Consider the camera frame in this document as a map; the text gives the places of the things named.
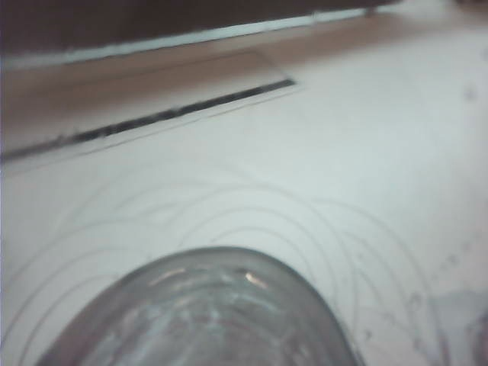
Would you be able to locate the brown desk partition panel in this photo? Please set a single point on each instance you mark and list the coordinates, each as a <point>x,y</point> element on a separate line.
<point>114,19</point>

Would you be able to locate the clear red-label water bottle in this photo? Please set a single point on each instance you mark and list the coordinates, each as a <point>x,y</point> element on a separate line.
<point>209,324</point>

